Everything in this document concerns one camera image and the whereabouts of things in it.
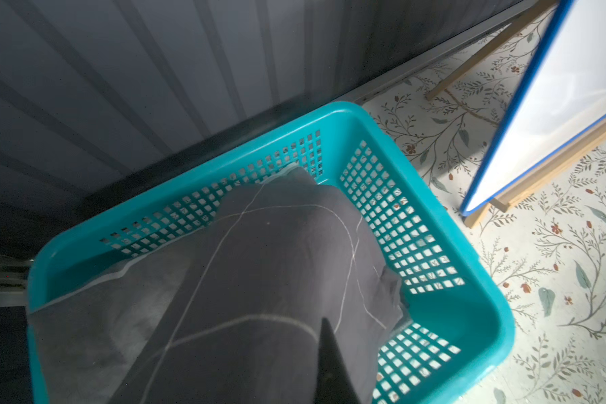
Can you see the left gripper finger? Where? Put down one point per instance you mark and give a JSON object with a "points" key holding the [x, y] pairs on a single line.
{"points": [[333, 384]]}

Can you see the dark checked pillowcase front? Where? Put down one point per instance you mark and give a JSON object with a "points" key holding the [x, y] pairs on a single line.
{"points": [[244, 327]]}

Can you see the plain grey pillowcase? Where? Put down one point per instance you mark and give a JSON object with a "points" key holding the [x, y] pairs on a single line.
{"points": [[88, 340]]}

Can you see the teal plastic laundry basket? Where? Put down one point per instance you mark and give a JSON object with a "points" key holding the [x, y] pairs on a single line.
{"points": [[456, 326]]}

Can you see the blue framed whiteboard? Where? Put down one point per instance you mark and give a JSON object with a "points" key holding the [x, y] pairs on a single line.
{"points": [[561, 95]]}

